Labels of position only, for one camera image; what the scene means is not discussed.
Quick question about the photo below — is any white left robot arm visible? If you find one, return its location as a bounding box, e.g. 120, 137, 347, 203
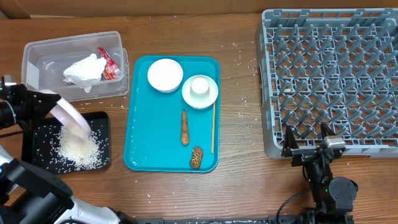
1, 75, 135, 224

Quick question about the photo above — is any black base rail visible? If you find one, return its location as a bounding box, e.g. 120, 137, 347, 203
136, 215, 312, 224

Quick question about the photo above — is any wooden chopstick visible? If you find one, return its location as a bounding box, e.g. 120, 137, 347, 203
211, 102, 216, 154

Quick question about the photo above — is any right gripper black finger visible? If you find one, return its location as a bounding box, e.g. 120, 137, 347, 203
320, 122, 336, 138
283, 126, 299, 150

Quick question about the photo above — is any white napkin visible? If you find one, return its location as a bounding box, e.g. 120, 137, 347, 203
63, 54, 106, 93

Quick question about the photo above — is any pink small bowl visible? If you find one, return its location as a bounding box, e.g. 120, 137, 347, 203
147, 58, 183, 93

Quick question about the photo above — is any black tray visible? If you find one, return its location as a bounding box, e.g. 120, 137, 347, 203
21, 111, 111, 174

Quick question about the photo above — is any pile of rice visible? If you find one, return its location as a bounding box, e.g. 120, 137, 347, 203
56, 126, 102, 169

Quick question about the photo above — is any teal plastic tray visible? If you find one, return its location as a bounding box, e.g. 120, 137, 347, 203
124, 55, 221, 173

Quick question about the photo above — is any brown shiitake mushroom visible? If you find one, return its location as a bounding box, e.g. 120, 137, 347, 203
190, 147, 203, 169

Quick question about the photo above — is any white upturned cup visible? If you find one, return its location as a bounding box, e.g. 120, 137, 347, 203
191, 77, 209, 95

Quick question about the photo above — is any white saucer plate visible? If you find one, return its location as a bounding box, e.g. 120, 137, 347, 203
182, 75, 219, 110

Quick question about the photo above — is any large white plate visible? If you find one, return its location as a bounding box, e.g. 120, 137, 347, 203
50, 98, 91, 141

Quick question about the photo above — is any grey dishwasher rack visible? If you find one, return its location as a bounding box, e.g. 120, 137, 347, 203
256, 8, 397, 159

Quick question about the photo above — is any red snack wrapper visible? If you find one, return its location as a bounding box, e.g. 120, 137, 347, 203
98, 47, 121, 80

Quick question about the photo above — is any brown carrot piece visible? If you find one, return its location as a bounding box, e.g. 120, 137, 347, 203
181, 110, 189, 146

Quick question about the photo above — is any clear plastic bin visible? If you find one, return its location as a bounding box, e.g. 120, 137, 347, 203
21, 31, 129, 101

